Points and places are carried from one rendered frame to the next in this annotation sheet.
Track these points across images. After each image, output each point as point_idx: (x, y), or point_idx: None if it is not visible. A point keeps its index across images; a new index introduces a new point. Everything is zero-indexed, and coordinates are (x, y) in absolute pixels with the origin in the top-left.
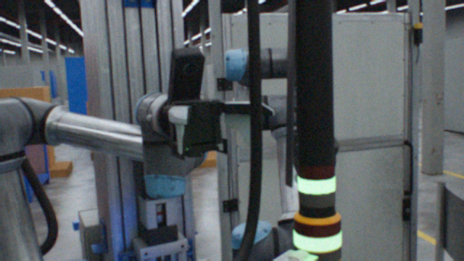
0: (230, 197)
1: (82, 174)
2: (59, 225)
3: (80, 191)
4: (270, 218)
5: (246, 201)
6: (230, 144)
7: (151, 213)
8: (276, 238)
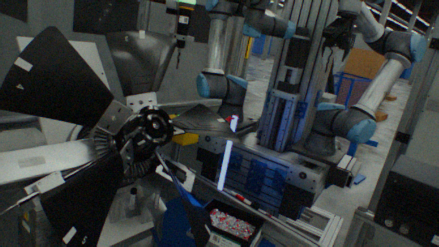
0: (405, 132)
1: (389, 125)
2: (343, 140)
3: (377, 132)
4: (433, 164)
5: (417, 140)
6: (422, 93)
7: (283, 72)
8: (338, 113)
